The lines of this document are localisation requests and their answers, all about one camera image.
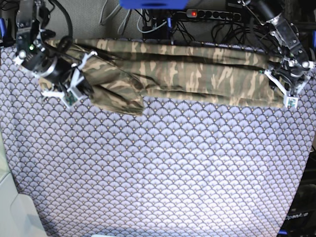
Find black power strip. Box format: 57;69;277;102
185;9;241;22

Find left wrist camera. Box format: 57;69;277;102
283;95;298;108

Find blue clamp edge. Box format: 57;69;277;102
310;31;316;60
0;17;14;48

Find blue clamp left edge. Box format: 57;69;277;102
0;17;14;48

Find blue clamp right edge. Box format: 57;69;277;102
310;31;316;60

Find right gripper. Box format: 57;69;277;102
41;50;97;99

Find blue mount plate top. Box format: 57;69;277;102
119;0;188;9

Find white plastic bin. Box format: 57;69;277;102
0;140;47;237

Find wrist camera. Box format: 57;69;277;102
283;95;298;108
61;92;79;109

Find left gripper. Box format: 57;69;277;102
259;70;312;97

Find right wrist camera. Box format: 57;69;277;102
61;92;79;109

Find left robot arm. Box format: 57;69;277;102
238;0;316;97

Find camouflage T-shirt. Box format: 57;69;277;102
39;38;284;117

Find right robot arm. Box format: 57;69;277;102
15;0;96;103

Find purple fan-pattern tablecloth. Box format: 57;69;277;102
0;48;316;237

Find black OpenArm box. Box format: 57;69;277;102
278;159;316;237

